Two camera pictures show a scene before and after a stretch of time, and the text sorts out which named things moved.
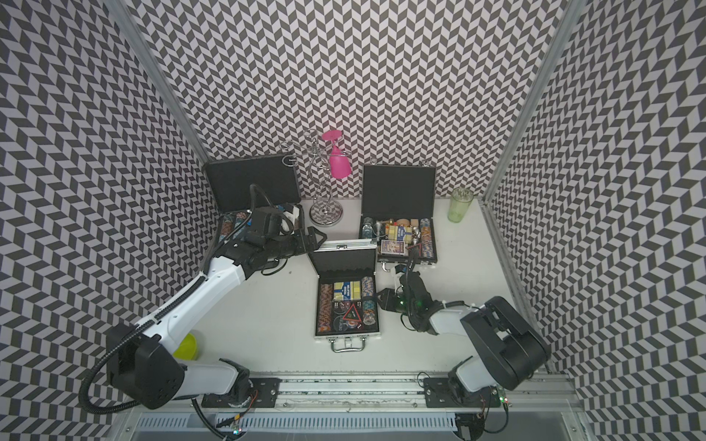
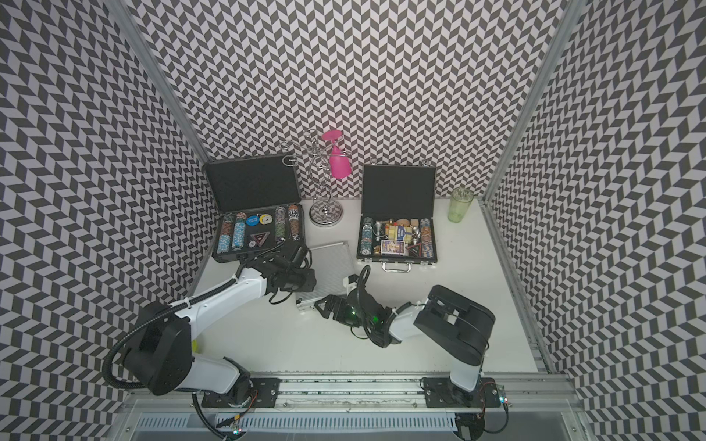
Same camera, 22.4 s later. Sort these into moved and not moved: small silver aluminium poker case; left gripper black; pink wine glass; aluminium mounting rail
Moved: small silver aluminium poker case; left gripper black
Not moved: pink wine glass; aluminium mounting rail
